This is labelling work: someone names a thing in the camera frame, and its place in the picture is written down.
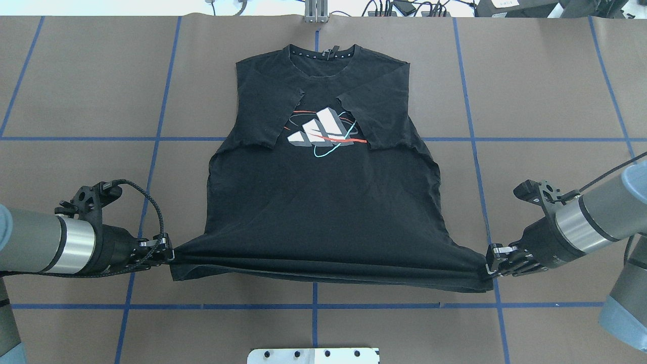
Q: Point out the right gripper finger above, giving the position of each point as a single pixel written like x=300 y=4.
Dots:
x=499 y=251
x=502 y=268

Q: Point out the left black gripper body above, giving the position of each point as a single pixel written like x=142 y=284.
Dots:
x=115 y=246

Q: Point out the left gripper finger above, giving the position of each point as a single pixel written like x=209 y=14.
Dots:
x=159 y=242
x=155 y=258

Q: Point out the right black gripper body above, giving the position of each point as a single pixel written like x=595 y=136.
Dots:
x=542 y=243

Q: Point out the black printed t-shirt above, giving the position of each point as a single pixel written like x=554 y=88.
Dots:
x=324 y=178

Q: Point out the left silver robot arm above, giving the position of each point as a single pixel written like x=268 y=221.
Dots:
x=35 y=243

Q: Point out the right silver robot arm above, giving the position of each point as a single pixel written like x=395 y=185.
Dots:
x=579 y=223

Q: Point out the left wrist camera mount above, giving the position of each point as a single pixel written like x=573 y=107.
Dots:
x=89 y=201

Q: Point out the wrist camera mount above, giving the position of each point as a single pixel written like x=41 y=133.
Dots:
x=89 y=201
x=543 y=193

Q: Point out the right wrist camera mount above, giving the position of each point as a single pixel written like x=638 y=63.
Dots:
x=543 y=193

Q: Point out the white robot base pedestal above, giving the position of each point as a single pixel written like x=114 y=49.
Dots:
x=315 y=355

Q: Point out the aluminium frame post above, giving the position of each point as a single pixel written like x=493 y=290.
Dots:
x=316 y=11

